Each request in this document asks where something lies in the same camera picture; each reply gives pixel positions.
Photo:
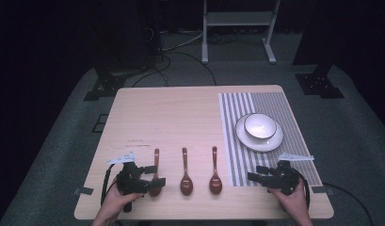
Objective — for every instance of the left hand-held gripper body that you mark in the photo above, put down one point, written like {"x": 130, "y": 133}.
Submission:
{"x": 130, "y": 180}

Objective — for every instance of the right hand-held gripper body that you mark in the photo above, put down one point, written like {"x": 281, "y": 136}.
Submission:
{"x": 284, "y": 179}

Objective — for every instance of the reddish brown spoon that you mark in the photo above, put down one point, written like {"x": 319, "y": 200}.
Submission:
{"x": 156, "y": 157}
{"x": 215, "y": 184}
{"x": 186, "y": 185}

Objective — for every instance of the person's right hand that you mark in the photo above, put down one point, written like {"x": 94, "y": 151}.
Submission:
{"x": 292, "y": 201}

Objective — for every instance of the person's left hand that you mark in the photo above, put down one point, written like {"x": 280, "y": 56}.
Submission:
{"x": 116, "y": 201}

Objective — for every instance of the white plate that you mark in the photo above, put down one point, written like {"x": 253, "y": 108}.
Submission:
{"x": 259, "y": 145}

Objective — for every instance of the grey tape strip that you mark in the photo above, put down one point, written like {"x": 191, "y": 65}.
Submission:
{"x": 84, "y": 190}
{"x": 322, "y": 189}

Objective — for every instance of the white bowl with dark rim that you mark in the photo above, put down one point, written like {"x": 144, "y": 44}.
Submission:
{"x": 260, "y": 126}

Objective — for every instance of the grey striped placemat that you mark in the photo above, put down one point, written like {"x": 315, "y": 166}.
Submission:
{"x": 293, "y": 125}

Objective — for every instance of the square floor hatch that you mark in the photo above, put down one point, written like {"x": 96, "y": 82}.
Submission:
{"x": 100, "y": 123}

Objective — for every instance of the black stand base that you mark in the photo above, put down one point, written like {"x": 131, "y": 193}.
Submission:
{"x": 318, "y": 85}
{"x": 102, "y": 89}

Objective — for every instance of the white metal stand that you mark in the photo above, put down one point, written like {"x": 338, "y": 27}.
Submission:
{"x": 238, "y": 18}

